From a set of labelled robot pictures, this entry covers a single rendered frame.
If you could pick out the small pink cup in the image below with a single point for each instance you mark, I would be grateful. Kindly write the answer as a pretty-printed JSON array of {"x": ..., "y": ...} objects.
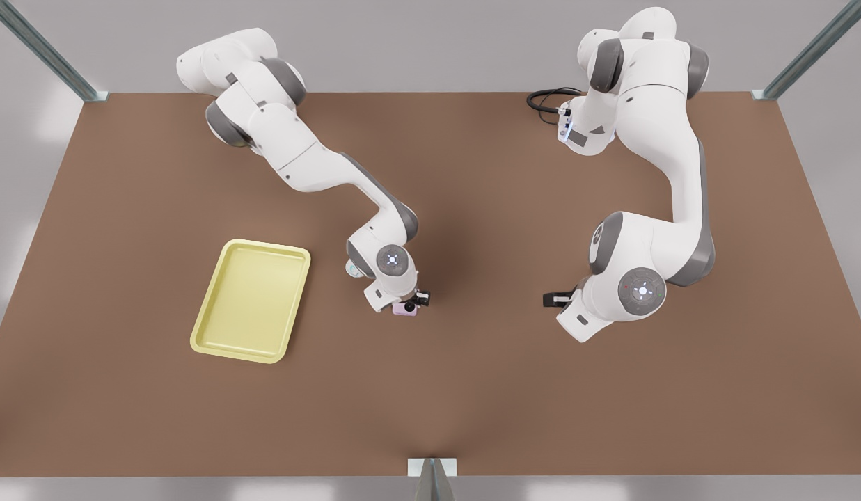
[{"x": 405, "y": 309}]

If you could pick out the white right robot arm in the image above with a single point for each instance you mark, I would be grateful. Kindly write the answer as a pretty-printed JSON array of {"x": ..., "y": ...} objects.
[{"x": 298, "y": 149}]

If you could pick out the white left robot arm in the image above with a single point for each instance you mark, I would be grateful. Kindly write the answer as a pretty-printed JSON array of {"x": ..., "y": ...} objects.
[{"x": 653, "y": 139}]

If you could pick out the yellow rectangular tray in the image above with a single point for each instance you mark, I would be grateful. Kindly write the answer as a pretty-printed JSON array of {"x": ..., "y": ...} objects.
[{"x": 253, "y": 300}]

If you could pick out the silver frame post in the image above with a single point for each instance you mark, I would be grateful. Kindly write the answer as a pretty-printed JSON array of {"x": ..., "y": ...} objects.
[
  {"x": 44, "y": 49},
  {"x": 809, "y": 52},
  {"x": 431, "y": 480}
]

